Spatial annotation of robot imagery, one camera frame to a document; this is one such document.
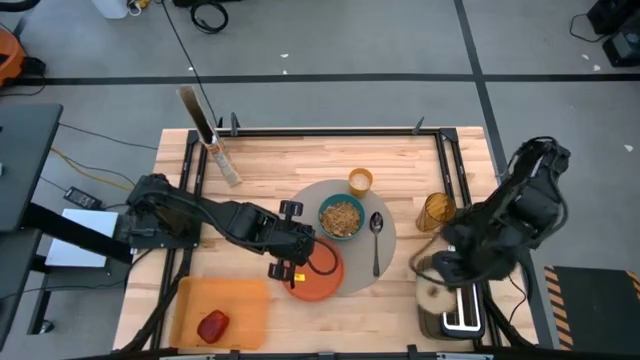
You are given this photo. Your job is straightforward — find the toast slice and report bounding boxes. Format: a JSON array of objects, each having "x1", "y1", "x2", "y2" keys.
[{"x1": 413, "y1": 269, "x2": 460, "y2": 316}]

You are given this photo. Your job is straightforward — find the orange plastic tray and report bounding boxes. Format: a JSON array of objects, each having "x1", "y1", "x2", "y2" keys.
[{"x1": 169, "y1": 276, "x2": 270, "y2": 351}]

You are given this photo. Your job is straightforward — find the amber ribbed glass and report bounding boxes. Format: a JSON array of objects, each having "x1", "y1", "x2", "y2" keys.
[{"x1": 415, "y1": 192, "x2": 457, "y2": 234}]

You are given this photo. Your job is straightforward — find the yellow floor cable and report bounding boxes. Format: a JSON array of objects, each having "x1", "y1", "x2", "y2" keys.
[{"x1": 49, "y1": 146, "x2": 134, "y2": 193}]

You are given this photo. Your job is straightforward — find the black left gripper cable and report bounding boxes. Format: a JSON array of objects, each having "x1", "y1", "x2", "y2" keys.
[{"x1": 305, "y1": 238, "x2": 340, "y2": 276}]

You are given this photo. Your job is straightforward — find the thin black floor cable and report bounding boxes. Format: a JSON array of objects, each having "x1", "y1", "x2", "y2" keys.
[{"x1": 160, "y1": 0, "x2": 221, "y2": 127}]

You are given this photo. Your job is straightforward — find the orange shop vacuum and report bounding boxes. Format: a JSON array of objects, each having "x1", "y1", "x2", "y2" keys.
[{"x1": 0, "y1": 27, "x2": 46, "y2": 89}]

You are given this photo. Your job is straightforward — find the grey floor cable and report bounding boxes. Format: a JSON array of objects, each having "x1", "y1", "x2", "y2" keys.
[{"x1": 57, "y1": 122, "x2": 159, "y2": 151}]

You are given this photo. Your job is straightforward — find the white flat panel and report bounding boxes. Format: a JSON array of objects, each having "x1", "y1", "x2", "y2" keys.
[{"x1": 44, "y1": 208, "x2": 120, "y2": 269}]

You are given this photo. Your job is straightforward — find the coiled black cable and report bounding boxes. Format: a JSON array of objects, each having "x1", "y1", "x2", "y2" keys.
[{"x1": 188, "y1": 0, "x2": 230, "y2": 35}]

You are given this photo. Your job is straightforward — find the orange plate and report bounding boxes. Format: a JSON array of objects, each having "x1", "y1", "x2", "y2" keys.
[{"x1": 283, "y1": 237, "x2": 346, "y2": 303}]

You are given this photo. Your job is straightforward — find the red bell pepper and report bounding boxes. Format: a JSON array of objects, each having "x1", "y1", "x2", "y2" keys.
[{"x1": 196, "y1": 309, "x2": 232, "y2": 345}]

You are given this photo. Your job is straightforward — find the white plastic container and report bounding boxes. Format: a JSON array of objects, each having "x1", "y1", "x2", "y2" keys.
[{"x1": 91, "y1": 0, "x2": 132, "y2": 20}]

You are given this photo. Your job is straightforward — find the yellow plastic cup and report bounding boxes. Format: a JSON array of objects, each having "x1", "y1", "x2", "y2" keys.
[{"x1": 348, "y1": 167, "x2": 374, "y2": 199}]

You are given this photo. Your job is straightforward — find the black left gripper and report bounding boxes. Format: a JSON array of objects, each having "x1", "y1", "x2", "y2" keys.
[{"x1": 267, "y1": 199, "x2": 317, "y2": 282}]

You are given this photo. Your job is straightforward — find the teal bowl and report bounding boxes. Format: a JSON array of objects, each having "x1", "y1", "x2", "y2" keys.
[{"x1": 318, "y1": 193, "x2": 367, "y2": 242}]

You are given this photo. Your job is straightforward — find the brown cereal flakes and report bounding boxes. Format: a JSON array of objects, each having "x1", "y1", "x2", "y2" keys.
[{"x1": 320, "y1": 200, "x2": 362, "y2": 238}]

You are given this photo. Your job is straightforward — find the dark grey desk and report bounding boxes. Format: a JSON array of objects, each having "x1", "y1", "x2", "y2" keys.
[{"x1": 0, "y1": 102, "x2": 134, "y2": 351}]

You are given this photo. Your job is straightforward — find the black hazard striped mat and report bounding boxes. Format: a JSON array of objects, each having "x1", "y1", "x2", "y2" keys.
[{"x1": 543, "y1": 264, "x2": 640, "y2": 351}]

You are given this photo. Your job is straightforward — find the black power adapter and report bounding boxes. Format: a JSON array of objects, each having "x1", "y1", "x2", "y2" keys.
[{"x1": 63, "y1": 185, "x2": 104, "y2": 211}]

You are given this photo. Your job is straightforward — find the black equipment case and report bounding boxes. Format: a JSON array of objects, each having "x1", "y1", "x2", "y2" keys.
[{"x1": 587, "y1": 0, "x2": 640, "y2": 69}]

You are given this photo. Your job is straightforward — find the black toaster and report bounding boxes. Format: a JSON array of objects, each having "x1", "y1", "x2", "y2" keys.
[{"x1": 417, "y1": 257, "x2": 487, "y2": 342}]

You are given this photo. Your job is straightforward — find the round grey placemat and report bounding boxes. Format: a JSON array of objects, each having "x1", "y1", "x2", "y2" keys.
[{"x1": 287, "y1": 178, "x2": 398, "y2": 296}]

